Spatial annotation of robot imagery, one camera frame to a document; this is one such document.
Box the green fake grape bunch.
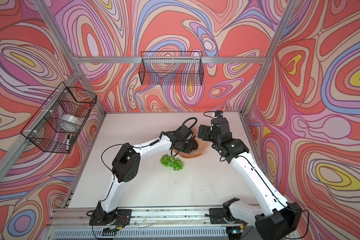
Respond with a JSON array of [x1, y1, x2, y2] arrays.
[[160, 155, 184, 171]]

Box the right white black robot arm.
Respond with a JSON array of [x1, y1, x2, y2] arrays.
[[198, 117, 303, 240]]

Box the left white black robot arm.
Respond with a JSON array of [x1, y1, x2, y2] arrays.
[[87, 117, 198, 226]]

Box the pink faceted fruit bowl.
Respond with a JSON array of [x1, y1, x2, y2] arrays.
[[179, 127, 211, 159]]

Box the black marker pen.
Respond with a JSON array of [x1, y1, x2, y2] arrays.
[[66, 135, 70, 153]]

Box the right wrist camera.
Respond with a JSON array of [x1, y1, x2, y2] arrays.
[[214, 111, 223, 118]]

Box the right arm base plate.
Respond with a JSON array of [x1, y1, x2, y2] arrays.
[[209, 207, 251, 226]]

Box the back black wire basket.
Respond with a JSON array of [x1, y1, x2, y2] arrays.
[[139, 51, 204, 86]]

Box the black wire basket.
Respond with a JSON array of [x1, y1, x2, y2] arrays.
[[20, 83, 97, 154], [139, 51, 204, 86]]

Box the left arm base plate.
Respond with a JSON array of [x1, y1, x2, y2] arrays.
[[86, 209, 132, 227]]

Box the left black wire basket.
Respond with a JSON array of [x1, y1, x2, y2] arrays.
[[20, 83, 97, 154]]

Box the aluminium front rail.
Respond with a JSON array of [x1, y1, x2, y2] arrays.
[[41, 206, 260, 240]]

